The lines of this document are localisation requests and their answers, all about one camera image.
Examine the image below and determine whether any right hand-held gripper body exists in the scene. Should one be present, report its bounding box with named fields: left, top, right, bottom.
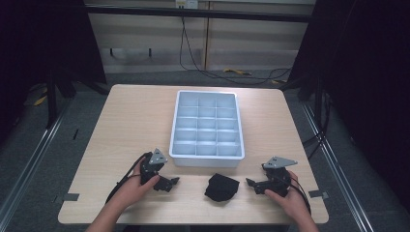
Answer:
left=261, top=156, right=299, bottom=198

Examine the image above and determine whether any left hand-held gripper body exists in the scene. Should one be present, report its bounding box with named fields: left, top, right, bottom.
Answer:
left=139, top=148, right=169, bottom=187

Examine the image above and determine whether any person's left hand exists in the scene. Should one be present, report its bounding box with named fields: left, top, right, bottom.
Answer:
left=116, top=158, right=161, bottom=210

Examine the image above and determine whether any person's right hand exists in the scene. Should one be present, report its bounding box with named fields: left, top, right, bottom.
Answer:
left=264, top=170, right=312, bottom=224

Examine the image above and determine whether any black cloth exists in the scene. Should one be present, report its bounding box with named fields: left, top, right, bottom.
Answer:
left=204, top=172, right=241, bottom=203

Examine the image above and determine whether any grey tape piece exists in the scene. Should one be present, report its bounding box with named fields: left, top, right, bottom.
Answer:
left=307, top=189, right=330, bottom=199

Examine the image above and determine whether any white compartment storage box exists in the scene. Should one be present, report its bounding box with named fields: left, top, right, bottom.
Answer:
left=168, top=90, right=246, bottom=168

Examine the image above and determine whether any yellow floor scrap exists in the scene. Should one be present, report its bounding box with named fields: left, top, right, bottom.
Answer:
left=33, top=94, right=48, bottom=107

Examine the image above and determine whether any black curtain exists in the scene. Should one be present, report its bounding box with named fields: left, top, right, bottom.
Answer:
left=0, top=0, right=108, bottom=139
left=287, top=0, right=410, bottom=204

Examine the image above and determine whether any black horizontal bar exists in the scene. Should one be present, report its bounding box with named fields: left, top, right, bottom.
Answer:
left=85, top=4, right=313, bottom=23

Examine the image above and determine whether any left hand-held gripper black cable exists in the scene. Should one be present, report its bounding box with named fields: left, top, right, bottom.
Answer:
left=104, top=152, right=153, bottom=205

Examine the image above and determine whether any hand-held gripper black cable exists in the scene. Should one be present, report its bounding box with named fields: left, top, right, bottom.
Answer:
left=289, top=175, right=312, bottom=216
left=104, top=152, right=153, bottom=205

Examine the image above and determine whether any right hand-held gripper black cable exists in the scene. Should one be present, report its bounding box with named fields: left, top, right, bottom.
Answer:
left=289, top=175, right=312, bottom=216

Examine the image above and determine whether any metal floor rail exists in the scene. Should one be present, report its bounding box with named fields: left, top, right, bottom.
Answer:
left=301, top=101, right=376, bottom=232
left=0, top=102, right=71, bottom=228

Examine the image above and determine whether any black stand post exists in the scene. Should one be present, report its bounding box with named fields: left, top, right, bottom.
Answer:
left=312, top=75, right=327, bottom=138
left=45, top=69, right=60, bottom=130

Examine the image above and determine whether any yellow cable tie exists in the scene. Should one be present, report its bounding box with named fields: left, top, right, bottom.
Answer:
left=222, top=67, right=252, bottom=77

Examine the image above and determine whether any long black floor cable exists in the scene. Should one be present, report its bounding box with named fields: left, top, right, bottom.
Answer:
left=178, top=15, right=293, bottom=87

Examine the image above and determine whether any white wall socket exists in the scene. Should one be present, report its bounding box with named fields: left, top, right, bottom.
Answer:
left=174, top=0, right=199, bottom=10

